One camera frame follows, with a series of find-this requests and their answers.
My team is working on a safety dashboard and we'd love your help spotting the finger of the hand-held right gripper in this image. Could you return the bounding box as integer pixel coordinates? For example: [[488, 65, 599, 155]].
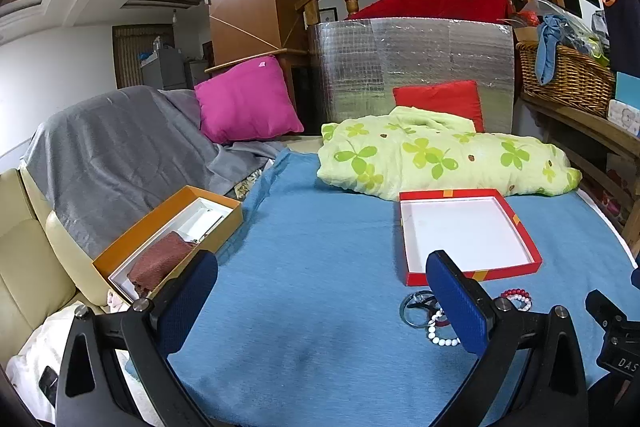
[[584, 289, 629, 333]]

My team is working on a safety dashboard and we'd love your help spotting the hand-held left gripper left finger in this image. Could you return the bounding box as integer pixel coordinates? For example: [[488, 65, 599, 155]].
[[54, 249, 219, 427]]

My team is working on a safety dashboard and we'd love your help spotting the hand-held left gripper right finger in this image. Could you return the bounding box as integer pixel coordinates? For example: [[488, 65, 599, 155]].
[[425, 250, 591, 427]]

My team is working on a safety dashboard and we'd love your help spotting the silver bangle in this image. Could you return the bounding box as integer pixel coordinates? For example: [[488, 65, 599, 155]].
[[399, 290, 438, 328]]

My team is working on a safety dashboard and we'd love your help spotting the red shallow cardboard box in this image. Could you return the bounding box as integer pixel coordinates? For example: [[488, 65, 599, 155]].
[[398, 188, 543, 287]]

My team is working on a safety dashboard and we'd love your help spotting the brown cloth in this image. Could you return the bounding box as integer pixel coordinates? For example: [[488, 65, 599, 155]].
[[126, 231, 198, 298]]

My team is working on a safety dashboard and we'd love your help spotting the white box insert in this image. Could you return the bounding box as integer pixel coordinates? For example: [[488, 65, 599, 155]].
[[109, 196, 235, 300]]

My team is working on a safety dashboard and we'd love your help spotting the orange cardboard box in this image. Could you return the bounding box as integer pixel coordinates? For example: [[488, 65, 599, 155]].
[[92, 186, 244, 303]]

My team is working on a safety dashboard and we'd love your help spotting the blue blanket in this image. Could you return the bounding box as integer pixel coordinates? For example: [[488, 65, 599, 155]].
[[125, 149, 640, 427]]

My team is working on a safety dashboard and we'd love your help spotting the green floral quilt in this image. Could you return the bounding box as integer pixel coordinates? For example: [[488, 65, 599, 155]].
[[317, 106, 583, 200]]

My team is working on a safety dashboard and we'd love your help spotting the white cloth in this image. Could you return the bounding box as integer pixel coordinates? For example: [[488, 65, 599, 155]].
[[5, 302, 151, 427]]

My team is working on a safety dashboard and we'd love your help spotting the beige leather sofa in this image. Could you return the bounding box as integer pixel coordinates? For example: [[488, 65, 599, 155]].
[[0, 167, 108, 358]]

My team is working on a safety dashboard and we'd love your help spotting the grey blanket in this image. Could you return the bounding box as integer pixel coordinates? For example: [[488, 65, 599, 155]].
[[22, 85, 291, 260]]

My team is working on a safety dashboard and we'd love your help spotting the patterned tissue box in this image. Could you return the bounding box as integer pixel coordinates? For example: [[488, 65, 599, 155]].
[[607, 99, 640, 135]]

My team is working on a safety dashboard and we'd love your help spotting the wooden shelf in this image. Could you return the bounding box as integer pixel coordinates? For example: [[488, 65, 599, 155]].
[[520, 89, 640, 233]]

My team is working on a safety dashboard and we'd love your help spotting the pink cushion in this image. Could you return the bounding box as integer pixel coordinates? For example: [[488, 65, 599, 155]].
[[193, 55, 305, 144]]

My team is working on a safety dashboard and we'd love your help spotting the red cushion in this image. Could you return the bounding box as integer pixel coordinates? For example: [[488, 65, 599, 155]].
[[392, 80, 486, 132]]

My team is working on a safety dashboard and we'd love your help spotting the teal box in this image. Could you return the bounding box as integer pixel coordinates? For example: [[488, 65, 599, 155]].
[[614, 72, 640, 105]]

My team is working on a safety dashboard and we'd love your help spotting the wicker basket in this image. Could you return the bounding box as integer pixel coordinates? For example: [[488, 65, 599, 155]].
[[515, 41, 617, 118]]

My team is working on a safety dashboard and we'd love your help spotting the grey refrigerator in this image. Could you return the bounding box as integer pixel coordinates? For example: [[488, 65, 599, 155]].
[[140, 47, 211, 92]]

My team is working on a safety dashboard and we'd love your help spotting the brown curtained door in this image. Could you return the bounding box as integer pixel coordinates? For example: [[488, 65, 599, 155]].
[[112, 24, 176, 90]]

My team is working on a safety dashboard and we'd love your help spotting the blue hanging cloth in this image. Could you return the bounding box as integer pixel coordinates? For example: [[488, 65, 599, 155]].
[[535, 14, 571, 85]]

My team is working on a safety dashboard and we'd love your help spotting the silver insulation sheet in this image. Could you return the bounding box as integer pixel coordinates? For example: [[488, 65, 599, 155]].
[[307, 17, 516, 140]]

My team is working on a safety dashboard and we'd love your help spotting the dark garment with orange collar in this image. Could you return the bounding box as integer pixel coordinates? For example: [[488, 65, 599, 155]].
[[600, 0, 640, 78]]

